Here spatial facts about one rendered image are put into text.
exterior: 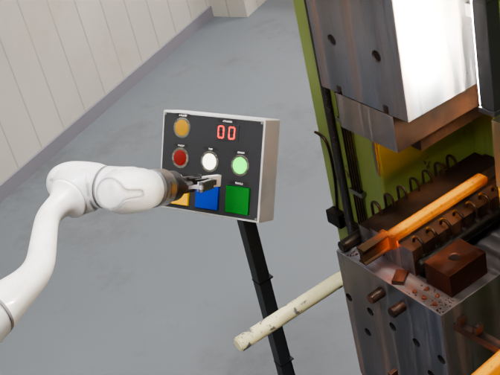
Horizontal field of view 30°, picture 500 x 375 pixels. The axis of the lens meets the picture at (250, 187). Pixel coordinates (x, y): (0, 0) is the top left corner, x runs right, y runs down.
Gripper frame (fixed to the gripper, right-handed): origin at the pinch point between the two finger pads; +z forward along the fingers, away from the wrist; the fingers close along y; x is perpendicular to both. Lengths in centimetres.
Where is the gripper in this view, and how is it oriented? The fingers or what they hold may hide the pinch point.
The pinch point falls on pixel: (211, 181)
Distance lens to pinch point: 242.4
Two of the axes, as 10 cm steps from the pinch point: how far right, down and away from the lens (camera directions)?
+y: 8.5, 1.2, -5.1
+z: 5.2, -0.7, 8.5
